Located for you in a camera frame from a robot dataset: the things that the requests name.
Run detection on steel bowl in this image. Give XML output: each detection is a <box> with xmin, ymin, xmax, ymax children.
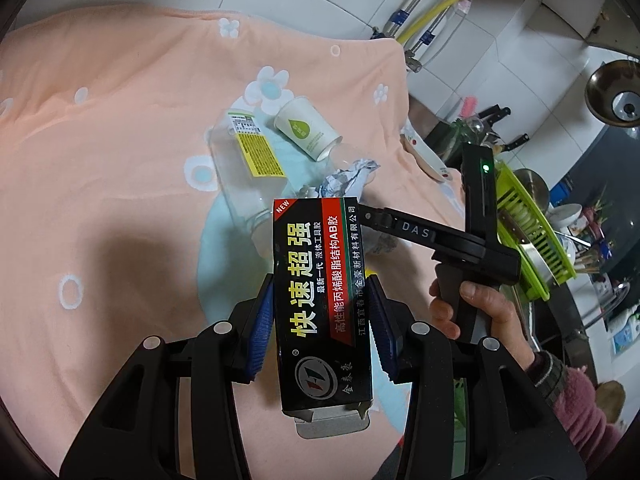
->
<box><xmin>515</xmin><ymin>169</ymin><xmax>551</xmax><ymax>206</ymax></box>
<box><xmin>585</xmin><ymin>60</ymin><xmax>640</xmax><ymax>128</ymax></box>

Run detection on person's right forearm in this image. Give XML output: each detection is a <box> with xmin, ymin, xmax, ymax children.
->
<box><xmin>527</xmin><ymin>349</ymin><xmax>626</xmax><ymax>466</ymax></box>

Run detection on glass utensil holder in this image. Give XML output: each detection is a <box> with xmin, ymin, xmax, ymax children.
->
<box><xmin>452</xmin><ymin>117</ymin><xmax>501</xmax><ymax>161</ymax></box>

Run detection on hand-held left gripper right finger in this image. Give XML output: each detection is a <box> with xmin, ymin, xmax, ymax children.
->
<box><xmin>366</xmin><ymin>272</ymin><xmax>586</xmax><ymax>480</ymax></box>

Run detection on cleaver with wooden handle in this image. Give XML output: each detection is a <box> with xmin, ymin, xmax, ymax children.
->
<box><xmin>500</xmin><ymin>207</ymin><xmax>557</xmax><ymax>282</ymax></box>

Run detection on clear plastic hose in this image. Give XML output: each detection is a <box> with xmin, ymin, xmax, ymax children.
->
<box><xmin>425</xmin><ymin>2</ymin><xmax>472</xmax><ymax>61</ymax></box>

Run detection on clear bottle yellow label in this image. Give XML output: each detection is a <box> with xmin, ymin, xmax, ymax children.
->
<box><xmin>206</xmin><ymin>109</ymin><xmax>301</xmax><ymax>261</ymax></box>

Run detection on green plastic basket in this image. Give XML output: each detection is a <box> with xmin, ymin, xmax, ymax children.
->
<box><xmin>452</xmin><ymin>377</ymin><xmax>471</xmax><ymax>426</ymax></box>

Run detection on black glue box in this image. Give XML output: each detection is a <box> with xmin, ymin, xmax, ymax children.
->
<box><xmin>272</xmin><ymin>194</ymin><xmax>377</xmax><ymax>440</ymax></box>

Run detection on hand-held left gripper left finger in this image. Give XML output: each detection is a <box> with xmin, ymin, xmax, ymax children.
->
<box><xmin>70</xmin><ymin>272</ymin><xmax>276</xmax><ymax>480</ymax></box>

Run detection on white ceramic bowl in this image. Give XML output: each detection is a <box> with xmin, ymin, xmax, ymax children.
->
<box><xmin>550</xmin><ymin>202</ymin><xmax>584</xmax><ymax>234</ymax></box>

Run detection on peach flower print blanket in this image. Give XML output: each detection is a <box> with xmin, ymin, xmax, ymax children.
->
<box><xmin>0</xmin><ymin>7</ymin><xmax>466</xmax><ymax>480</ymax></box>

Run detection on stainless steel sink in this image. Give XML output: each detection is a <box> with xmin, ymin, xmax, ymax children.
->
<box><xmin>520</xmin><ymin>260</ymin><xmax>640</xmax><ymax>361</ymax></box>

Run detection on yellow gas hose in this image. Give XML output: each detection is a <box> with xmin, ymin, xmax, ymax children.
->
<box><xmin>395</xmin><ymin>0</ymin><xmax>501</xmax><ymax>47</ymax></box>

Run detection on blue white paper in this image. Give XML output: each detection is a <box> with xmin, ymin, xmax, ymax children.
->
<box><xmin>300</xmin><ymin>157</ymin><xmax>381</xmax><ymax>206</ymax></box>

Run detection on white green paper cup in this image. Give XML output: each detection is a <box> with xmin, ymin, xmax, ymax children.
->
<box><xmin>273</xmin><ymin>96</ymin><xmax>343</xmax><ymax>162</ymax></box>

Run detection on green plastic dish rack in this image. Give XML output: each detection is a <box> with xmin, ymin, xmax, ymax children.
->
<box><xmin>492</xmin><ymin>160</ymin><xmax>576</xmax><ymax>301</ymax></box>

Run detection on white ceramic dish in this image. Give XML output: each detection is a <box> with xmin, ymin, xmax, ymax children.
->
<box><xmin>400</xmin><ymin>120</ymin><xmax>451</xmax><ymax>183</ymax></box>

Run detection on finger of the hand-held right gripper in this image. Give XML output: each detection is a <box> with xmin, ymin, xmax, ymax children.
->
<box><xmin>356</xmin><ymin>202</ymin><xmax>445</xmax><ymax>252</ymax></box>

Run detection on person's right hand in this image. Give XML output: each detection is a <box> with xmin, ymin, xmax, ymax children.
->
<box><xmin>429</xmin><ymin>280</ymin><xmax>539</xmax><ymax>362</ymax></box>

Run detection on bundle of chopsticks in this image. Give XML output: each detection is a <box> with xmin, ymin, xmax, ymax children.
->
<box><xmin>575</xmin><ymin>244</ymin><xmax>617</xmax><ymax>277</ymax></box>

